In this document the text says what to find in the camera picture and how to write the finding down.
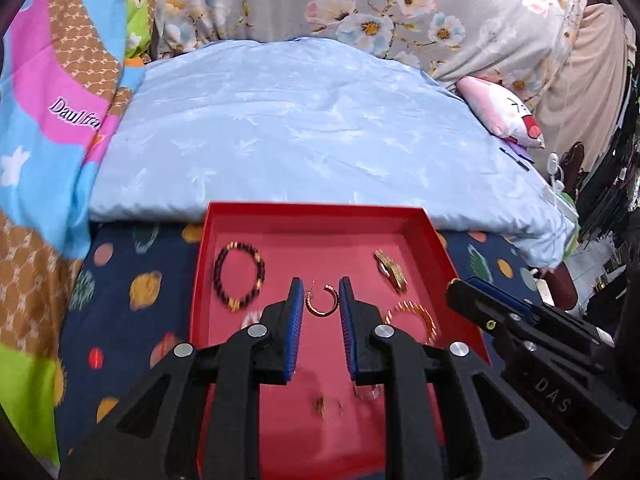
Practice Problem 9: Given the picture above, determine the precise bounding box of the gold link bangle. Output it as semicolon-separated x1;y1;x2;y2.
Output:
383;300;438;346

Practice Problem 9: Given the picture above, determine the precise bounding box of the silver stone ring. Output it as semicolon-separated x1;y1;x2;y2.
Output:
354;382;384;403

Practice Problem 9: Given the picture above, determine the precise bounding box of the gold mesh bracelet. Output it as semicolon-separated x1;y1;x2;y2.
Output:
373;248;409;295

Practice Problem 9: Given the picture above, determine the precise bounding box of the dark wooden bead bracelet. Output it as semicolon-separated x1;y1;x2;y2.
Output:
212;240;267;313

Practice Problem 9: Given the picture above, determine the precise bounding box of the small gold hoop earring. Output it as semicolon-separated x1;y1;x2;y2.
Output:
304;284;340;318

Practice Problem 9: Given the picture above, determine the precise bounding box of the red jewelry tray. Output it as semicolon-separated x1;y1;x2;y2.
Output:
190;203;486;479

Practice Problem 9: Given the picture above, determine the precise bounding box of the pink white plush toy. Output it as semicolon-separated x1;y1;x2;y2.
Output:
456;76;544;148

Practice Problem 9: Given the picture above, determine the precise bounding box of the beige curtain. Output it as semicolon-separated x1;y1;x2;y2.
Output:
532;3;634;174

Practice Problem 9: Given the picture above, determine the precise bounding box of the light blue pillow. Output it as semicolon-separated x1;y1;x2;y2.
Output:
89;38;575;268

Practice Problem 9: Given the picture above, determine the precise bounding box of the grey floral bedding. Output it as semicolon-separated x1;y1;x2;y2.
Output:
152;0;588;101

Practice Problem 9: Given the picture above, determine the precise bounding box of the colourful monkey cartoon blanket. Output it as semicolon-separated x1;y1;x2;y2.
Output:
1;0;143;464

